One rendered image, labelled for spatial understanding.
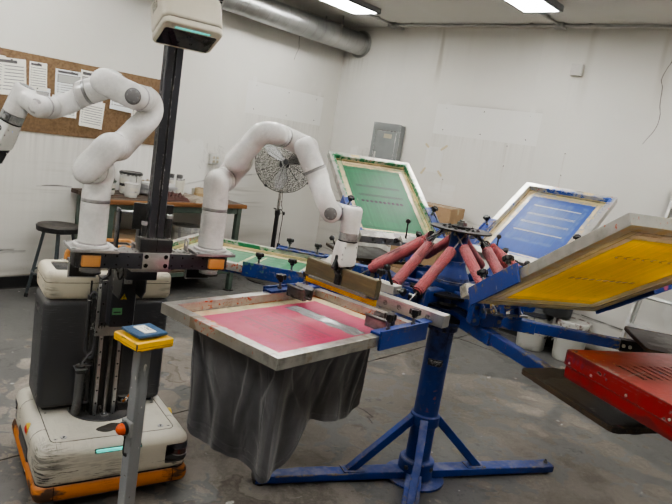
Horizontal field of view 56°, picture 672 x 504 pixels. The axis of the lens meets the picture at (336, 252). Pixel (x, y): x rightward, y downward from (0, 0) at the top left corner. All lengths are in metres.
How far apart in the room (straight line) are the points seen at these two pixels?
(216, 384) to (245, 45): 5.13
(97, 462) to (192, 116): 4.31
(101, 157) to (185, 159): 4.38
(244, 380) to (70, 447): 0.96
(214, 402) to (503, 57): 5.30
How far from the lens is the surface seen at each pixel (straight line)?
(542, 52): 6.69
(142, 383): 2.08
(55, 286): 2.89
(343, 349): 2.06
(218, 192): 2.41
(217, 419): 2.25
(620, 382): 1.96
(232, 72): 6.83
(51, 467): 2.83
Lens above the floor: 1.62
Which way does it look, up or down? 10 degrees down
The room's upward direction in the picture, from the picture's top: 9 degrees clockwise
